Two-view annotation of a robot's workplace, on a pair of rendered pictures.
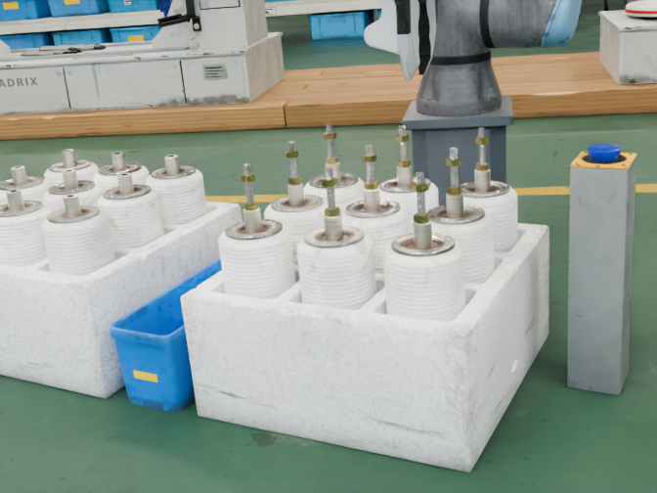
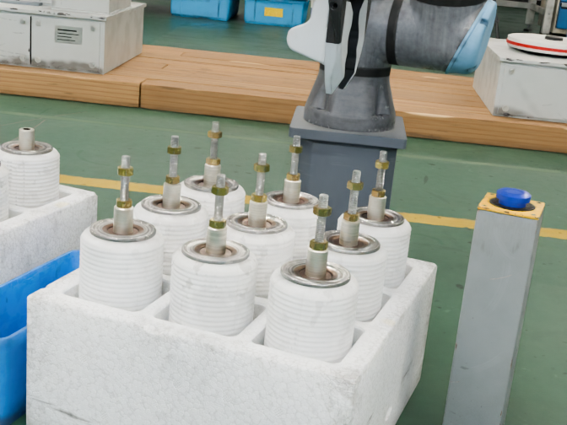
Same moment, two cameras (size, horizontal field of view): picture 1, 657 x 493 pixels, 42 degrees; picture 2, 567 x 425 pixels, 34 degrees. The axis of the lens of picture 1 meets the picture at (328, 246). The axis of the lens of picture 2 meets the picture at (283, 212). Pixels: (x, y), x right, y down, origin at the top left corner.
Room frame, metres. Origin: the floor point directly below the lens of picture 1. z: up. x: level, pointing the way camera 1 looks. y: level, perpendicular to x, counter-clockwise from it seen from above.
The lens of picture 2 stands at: (0.06, 0.07, 0.61)
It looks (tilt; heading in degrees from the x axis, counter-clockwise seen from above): 18 degrees down; 351
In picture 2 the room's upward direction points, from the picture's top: 5 degrees clockwise
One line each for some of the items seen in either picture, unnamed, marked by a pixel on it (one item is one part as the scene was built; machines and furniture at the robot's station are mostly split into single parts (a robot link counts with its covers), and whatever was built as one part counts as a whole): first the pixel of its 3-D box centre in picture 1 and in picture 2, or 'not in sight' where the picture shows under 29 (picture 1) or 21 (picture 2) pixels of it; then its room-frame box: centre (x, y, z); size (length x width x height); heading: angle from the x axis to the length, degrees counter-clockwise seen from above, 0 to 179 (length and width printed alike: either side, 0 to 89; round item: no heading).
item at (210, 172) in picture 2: (332, 173); (212, 175); (1.28, -0.02, 0.26); 0.02 x 0.02 x 0.03
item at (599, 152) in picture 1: (603, 154); (512, 200); (1.05, -0.36, 0.32); 0.04 x 0.04 x 0.02
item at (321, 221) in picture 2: (420, 203); (320, 228); (0.96, -0.11, 0.30); 0.01 x 0.01 x 0.08
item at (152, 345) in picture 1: (204, 328); (42, 330); (1.20, 0.20, 0.06); 0.30 x 0.11 x 0.12; 151
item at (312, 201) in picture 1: (296, 203); (170, 205); (1.18, 0.04, 0.25); 0.08 x 0.08 x 0.01
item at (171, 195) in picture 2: (295, 195); (171, 196); (1.18, 0.04, 0.26); 0.02 x 0.02 x 0.03
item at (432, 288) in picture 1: (426, 315); (306, 351); (0.96, -0.11, 0.16); 0.10 x 0.10 x 0.18
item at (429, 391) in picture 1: (379, 317); (246, 342); (1.12, -0.06, 0.09); 0.39 x 0.39 x 0.18; 62
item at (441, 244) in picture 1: (422, 245); (315, 274); (0.96, -0.11, 0.25); 0.08 x 0.08 x 0.01
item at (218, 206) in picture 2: (330, 198); (218, 207); (1.02, -0.01, 0.30); 0.01 x 0.01 x 0.08
